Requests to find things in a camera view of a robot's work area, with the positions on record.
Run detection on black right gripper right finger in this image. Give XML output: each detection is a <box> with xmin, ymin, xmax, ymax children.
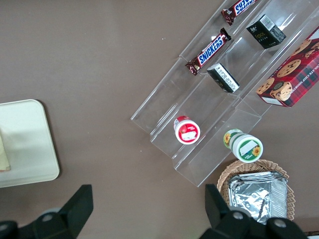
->
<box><xmin>198</xmin><ymin>183</ymin><xmax>269</xmax><ymax>239</ymax></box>

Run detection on clear acrylic step display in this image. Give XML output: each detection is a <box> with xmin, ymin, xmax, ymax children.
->
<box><xmin>130</xmin><ymin>0</ymin><xmax>319</xmax><ymax>188</ymax></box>

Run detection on red tartan cookie box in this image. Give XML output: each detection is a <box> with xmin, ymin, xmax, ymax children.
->
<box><xmin>256</xmin><ymin>25</ymin><xmax>319</xmax><ymax>108</ymax></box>

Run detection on small black carton box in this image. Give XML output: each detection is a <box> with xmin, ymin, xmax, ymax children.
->
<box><xmin>206</xmin><ymin>62</ymin><xmax>241</xmax><ymax>94</ymax></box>
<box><xmin>246</xmin><ymin>13</ymin><xmax>288</xmax><ymax>50</ymax></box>

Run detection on light wicker basket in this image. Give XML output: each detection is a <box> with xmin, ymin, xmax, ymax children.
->
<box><xmin>216</xmin><ymin>159</ymin><xmax>296</xmax><ymax>223</ymax></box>

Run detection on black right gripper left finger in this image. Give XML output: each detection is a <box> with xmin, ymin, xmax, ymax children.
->
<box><xmin>17</xmin><ymin>184</ymin><xmax>94</xmax><ymax>239</ymax></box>

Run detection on beige rectangular serving tray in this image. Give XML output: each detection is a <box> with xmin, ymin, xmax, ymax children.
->
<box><xmin>0</xmin><ymin>99</ymin><xmax>61</xmax><ymax>189</ymax></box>

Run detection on stacked aluminium foil trays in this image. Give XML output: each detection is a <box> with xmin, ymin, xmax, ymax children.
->
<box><xmin>227</xmin><ymin>171</ymin><xmax>289</xmax><ymax>225</ymax></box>

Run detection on red lid yoghurt cup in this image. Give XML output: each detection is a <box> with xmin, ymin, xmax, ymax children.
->
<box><xmin>173</xmin><ymin>115</ymin><xmax>201</xmax><ymax>145</ymax></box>

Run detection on Snickers chocolate bar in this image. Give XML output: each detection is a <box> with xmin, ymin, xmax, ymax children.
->
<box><xmin>184</xmin><ymin>27</ymin><xmax>232</xmax><ymax>76</ymax></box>
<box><xmin>221</xmin><ymin>0</ymin><xmax>258</xmax><ymax>26</ymax></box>

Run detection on green lid yoghurt cup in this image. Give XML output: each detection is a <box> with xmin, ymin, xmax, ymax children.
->
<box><xmin>222</xmin><ymin>128</ymin><xmax>264</xmax><ymax>163</ymax></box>

